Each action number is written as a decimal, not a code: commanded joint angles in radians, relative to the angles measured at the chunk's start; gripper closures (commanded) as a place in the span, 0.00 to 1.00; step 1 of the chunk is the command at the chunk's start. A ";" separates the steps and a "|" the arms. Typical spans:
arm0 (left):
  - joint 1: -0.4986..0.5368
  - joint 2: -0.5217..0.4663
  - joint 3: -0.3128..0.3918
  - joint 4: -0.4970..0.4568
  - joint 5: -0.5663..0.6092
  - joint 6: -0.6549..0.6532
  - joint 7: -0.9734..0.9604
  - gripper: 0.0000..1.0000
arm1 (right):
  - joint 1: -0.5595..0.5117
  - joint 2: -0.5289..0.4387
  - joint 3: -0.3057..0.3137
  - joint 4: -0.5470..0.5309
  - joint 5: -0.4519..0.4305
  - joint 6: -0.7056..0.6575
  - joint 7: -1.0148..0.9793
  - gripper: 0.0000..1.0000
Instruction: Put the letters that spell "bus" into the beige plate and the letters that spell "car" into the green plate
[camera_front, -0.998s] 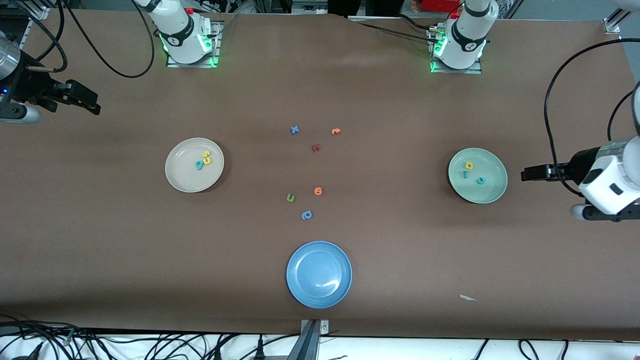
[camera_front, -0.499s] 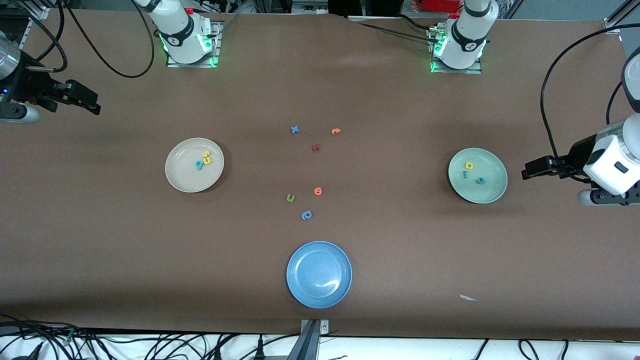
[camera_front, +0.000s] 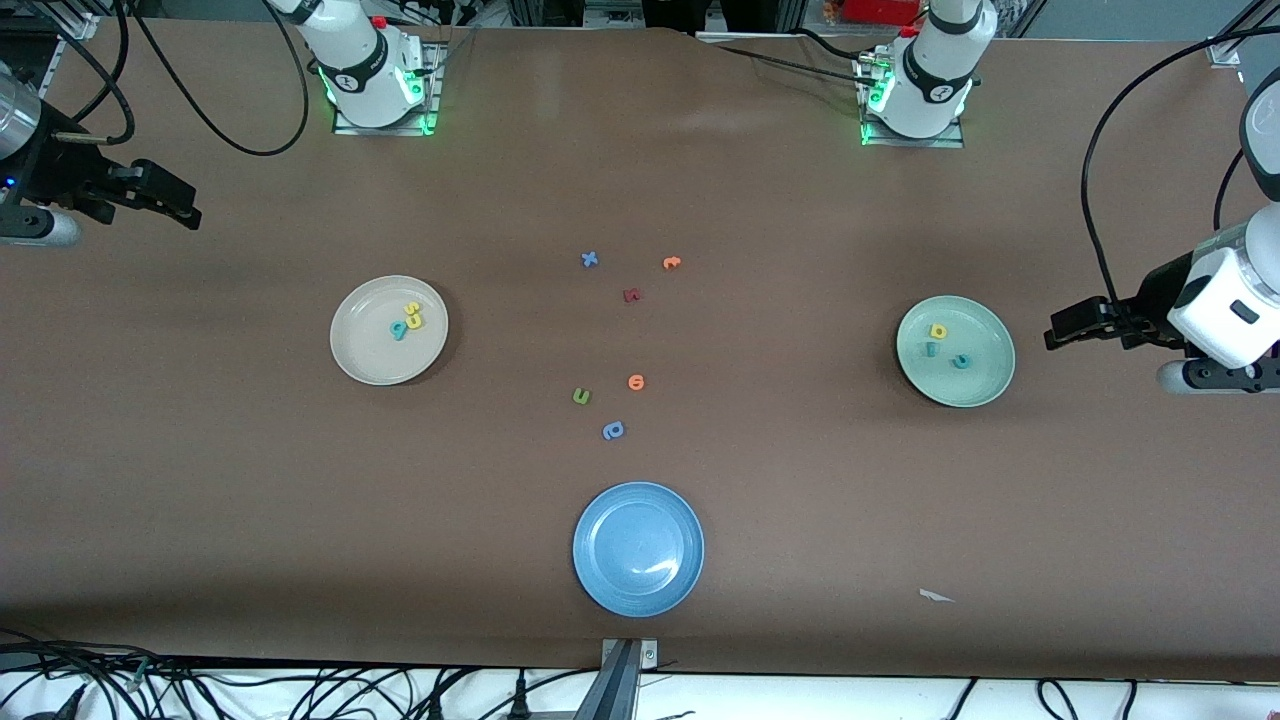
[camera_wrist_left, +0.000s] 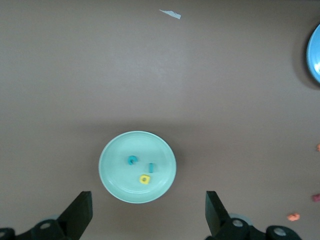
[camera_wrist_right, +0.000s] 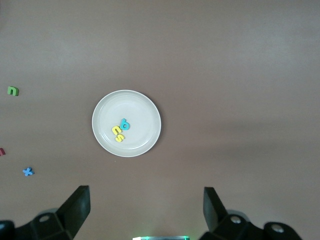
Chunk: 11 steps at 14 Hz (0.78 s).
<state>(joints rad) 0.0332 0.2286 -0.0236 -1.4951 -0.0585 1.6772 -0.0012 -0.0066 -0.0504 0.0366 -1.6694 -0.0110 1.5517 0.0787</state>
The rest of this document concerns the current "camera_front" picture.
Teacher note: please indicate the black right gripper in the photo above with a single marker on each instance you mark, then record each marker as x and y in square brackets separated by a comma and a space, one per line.
[62, 172]

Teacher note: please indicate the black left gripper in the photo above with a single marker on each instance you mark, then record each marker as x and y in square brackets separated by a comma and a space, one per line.
[1155, 295]

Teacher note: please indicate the green round plate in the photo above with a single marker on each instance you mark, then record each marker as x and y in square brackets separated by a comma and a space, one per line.
[985, 380]

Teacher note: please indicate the beige round plate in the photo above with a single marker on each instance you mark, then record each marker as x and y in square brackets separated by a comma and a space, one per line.
[370, 355]

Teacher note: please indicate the white tape scrap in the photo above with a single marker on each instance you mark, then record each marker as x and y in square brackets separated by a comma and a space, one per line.
[932, 596]

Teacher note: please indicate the red box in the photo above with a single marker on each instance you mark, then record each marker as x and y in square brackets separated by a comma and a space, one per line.
[880, 10]

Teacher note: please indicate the grey metal box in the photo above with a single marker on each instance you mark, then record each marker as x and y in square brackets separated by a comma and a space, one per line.
[610, 12]

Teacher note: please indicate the blue foam letter a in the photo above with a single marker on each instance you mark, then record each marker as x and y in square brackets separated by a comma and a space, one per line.
[607, 433]

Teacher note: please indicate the blue round plate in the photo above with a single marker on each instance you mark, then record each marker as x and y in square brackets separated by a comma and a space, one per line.
[638, 550]

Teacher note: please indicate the aluminium frame profile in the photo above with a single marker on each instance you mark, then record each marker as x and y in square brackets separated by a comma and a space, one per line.
[78, 25]
[1225, 50]

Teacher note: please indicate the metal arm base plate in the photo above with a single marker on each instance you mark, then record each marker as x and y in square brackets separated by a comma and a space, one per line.
[915, 143]
[380, 131]

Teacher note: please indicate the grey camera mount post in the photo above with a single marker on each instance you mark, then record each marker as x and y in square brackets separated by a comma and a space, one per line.
[615, 690]

